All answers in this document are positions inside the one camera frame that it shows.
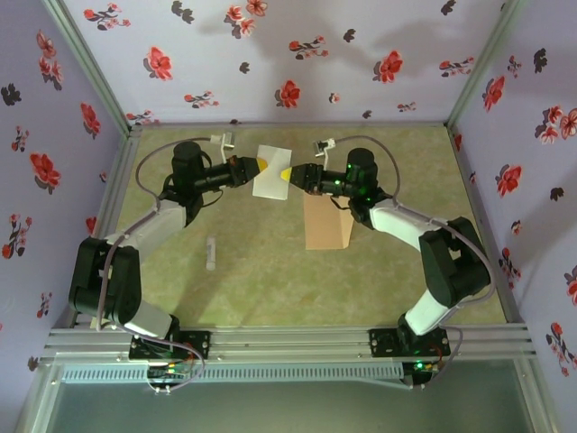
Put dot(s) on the thin aluminium frame rail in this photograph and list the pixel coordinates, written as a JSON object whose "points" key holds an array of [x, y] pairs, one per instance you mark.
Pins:
{"points": [[383, 123]]}

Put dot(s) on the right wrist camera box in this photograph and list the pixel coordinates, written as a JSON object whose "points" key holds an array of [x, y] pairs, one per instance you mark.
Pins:
{"points": [[319, 146]]}

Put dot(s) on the white paper letter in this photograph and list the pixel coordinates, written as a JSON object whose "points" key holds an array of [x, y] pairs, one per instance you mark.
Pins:
{"points": [[272, 185]]}

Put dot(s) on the brown paper envelope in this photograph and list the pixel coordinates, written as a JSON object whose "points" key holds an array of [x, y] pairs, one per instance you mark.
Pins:
{"points": [[322, 225]]}

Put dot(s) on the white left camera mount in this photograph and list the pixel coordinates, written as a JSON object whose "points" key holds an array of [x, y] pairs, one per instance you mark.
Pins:
{"points": [[222, 151]]}

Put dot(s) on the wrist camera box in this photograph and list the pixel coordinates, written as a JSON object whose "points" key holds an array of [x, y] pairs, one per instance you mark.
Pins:
{"points": [[319, 146], [229, 140]]}

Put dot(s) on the aluminium lower frame post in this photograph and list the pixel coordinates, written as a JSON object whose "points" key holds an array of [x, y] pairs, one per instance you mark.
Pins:
{"points": [[536, 406], [37, 406]]}

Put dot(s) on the translucent glue stick cap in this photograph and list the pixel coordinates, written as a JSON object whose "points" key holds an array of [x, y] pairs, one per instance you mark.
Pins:
{"points": [[211, 240]]}

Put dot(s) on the wide aluminium mounting rail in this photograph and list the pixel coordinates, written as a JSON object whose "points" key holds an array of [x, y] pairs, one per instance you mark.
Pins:
{"points": [[288, 343]]}

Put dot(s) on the aluminium frame post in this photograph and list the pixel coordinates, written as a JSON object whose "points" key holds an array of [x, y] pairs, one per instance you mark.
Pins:
{"points": [[536, 406], [92, 67], [37, 406], [480, 67]]}

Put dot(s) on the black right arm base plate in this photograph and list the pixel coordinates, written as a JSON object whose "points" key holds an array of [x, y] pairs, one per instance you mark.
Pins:
{"points": [[383, 343]]}

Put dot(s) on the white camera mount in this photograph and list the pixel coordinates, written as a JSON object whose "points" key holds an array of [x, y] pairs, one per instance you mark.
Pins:
{"points": [[325, 158], [222, 151]]}

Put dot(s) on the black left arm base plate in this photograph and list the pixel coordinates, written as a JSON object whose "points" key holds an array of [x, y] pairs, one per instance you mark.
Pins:
{"points": [[198, 345]]}

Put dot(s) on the white glue stick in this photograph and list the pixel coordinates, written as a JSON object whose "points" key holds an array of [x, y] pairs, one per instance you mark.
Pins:
{"points": [[210, 255]]}

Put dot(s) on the aluminium side frame rail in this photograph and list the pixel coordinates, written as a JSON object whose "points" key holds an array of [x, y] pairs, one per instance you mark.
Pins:
{"points": [[121, 180], [470, 180]]}

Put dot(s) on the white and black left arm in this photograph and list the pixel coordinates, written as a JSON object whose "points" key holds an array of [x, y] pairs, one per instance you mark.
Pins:
{"points": [[135, 225]]}

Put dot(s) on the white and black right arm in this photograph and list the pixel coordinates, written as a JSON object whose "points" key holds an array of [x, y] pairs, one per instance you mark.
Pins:
{"points": [[396, 225]]}

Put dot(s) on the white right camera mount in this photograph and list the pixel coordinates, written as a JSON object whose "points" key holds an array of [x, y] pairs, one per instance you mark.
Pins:
{"points": [[325, 158]]}

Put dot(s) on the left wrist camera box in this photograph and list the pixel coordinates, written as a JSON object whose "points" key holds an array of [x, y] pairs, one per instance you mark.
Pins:
{"points": [[229, 140]]}

